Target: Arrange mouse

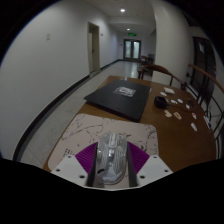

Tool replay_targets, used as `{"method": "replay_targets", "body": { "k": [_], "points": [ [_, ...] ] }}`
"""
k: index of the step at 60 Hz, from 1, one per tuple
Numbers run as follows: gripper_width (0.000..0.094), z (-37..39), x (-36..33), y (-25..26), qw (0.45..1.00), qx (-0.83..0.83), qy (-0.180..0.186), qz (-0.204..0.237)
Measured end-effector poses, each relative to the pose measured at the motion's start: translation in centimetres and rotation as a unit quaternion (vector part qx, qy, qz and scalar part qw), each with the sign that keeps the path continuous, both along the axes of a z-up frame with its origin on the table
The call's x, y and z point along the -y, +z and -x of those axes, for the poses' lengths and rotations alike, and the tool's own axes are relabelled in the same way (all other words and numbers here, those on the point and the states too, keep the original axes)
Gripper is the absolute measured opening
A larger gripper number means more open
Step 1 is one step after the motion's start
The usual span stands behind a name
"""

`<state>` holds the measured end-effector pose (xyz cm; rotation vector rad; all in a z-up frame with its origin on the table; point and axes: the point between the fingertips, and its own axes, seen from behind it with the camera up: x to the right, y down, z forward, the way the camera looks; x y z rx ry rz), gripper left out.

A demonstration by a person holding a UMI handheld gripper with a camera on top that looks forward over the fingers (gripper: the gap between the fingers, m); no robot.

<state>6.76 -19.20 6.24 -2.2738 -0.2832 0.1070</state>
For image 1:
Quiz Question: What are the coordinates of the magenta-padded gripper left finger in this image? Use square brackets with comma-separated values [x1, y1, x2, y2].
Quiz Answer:
[50, 141, 100, 188]

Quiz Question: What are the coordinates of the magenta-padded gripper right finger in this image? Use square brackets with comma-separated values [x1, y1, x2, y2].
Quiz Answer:
[126, 141, 174, 188]

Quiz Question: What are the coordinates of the translucent white computer mouse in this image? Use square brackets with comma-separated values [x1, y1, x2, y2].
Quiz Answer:
[95, 132, 129, 187]

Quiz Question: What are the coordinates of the white line-print mouse pad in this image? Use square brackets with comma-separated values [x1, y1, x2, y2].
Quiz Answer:
[47, 112, 160, 173]

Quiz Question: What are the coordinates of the small black box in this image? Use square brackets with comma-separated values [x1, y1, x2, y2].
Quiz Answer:
[153, 95, 169, 110]

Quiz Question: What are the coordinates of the black closed laptop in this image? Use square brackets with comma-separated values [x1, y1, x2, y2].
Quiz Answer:
[83, 78, 152, 123]

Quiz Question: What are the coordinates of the dark bunch of keys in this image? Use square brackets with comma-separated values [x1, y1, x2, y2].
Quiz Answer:
[186, 98, 197, 108]

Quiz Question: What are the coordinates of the small white square box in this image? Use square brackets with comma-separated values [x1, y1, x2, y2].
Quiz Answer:
[163, 87, 176, 95]

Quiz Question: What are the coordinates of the black railing with wooden handrail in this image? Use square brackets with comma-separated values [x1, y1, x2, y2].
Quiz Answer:
[185, 62, 224, 162]

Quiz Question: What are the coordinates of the wooden round-back chair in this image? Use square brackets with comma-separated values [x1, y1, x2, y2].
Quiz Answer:
[137, 63, 188, 90]

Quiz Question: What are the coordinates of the dark framed window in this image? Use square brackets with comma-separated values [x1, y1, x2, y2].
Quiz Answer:
[191, 36, 218, 108]

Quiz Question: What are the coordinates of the glazed double door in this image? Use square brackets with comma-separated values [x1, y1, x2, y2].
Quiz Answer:
[122, 38, 142, 63]

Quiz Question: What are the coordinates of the beige single door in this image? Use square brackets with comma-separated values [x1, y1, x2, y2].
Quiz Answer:
[87, 21, 101, 75]

